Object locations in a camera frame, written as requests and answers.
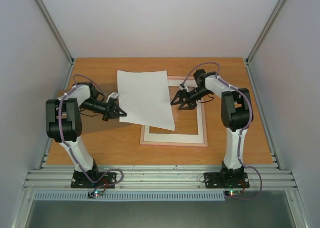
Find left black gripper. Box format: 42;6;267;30
81;98;128;121

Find white mat board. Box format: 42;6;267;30
141;78;206;144

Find pink picture frame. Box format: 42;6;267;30
139;75;209;147

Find red forest photo print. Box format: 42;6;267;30
117;70;175;131

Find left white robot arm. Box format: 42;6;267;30
45;82;127;187

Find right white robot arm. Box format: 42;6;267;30
170;69;254;188

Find left controller board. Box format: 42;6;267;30
87;191;104;199

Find controller board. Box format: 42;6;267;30
224;190;243;197
87;191;104;199

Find right controller board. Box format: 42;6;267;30
224;190;243;197

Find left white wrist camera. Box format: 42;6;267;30
106;92;119;102

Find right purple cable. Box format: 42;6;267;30
180;61;265;201

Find purple cable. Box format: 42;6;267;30
180;61;265;201
57;74;125;189

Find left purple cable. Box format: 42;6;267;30
57;74;125;189

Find right aluminium corner post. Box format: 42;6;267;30
244;0;295;64

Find aluminium corner post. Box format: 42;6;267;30
244;0;295;64
27;0;76;64

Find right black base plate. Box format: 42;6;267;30
204;172;250;189

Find aluminium rail base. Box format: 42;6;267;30
23;163;298;191

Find left aluminium corner post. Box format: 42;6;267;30
27;0;76;64

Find grey slotted cable duct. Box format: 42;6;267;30
34;191;225;202

